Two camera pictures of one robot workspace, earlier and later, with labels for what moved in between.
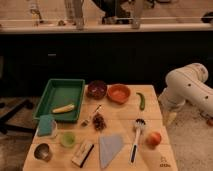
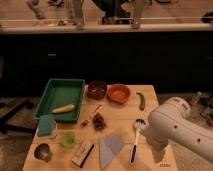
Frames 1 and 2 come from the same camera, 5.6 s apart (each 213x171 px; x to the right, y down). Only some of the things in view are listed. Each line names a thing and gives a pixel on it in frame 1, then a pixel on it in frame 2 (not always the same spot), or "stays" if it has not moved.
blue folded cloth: x=109 y=145 stays
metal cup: x=42 y=151 stays
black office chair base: x=8 y=127 stays
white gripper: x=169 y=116 to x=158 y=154
